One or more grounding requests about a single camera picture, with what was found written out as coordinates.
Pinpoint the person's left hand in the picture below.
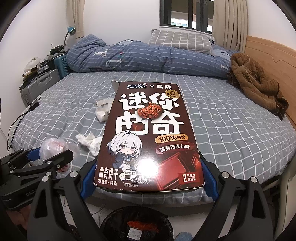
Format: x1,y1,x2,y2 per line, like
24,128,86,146
7,204,32,230

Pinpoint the beige curtain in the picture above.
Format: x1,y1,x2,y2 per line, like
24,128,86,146
212,0,248,52
67,0,85,41

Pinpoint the brown fleece jacket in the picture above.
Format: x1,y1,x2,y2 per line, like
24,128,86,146
228,53,289,120

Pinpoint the dark framed window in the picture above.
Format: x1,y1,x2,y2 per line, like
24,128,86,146
159,0,214,34

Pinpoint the beige curtain right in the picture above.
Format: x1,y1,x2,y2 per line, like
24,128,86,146
212,0,248,52

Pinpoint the black charger cable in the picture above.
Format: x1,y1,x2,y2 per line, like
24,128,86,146
6,97,41,151

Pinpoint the clear plastic packet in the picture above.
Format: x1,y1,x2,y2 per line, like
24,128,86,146
95,98,114,123

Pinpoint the grey checked bed sheet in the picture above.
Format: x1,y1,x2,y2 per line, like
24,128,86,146
7,70,296,210

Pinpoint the teal suitcase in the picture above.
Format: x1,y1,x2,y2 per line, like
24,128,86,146
54,54,72,79

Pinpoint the beige curtain left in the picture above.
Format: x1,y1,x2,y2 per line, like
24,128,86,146
67,0,85,41

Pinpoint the blue striped duvet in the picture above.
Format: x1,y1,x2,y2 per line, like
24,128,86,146
66,34,231,79

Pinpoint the white helmet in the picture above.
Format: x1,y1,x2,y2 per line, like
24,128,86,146
24,57,41,73

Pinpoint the blue desk lamp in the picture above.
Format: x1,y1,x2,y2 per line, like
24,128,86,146
64,26,76,47

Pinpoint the black trash bin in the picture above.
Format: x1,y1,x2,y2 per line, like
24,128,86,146
100,206,174,240

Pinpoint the wooden headboard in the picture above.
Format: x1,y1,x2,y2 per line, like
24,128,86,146
245,36,296,127

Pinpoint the blue slipper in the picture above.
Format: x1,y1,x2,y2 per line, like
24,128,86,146
174,232,193,241

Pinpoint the clear bag with red print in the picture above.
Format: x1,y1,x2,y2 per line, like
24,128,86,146
38,138,80,173

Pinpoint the brown cookie box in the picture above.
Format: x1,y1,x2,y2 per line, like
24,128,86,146
94,81,204,193

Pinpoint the grey checked pillow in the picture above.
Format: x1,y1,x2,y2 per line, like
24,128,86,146
148,30,212,54

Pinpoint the grey suitcase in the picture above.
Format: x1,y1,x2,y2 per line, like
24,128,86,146
20,69,60,107

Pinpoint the white tissue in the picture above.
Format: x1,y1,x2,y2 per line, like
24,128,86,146
75,132,102,157

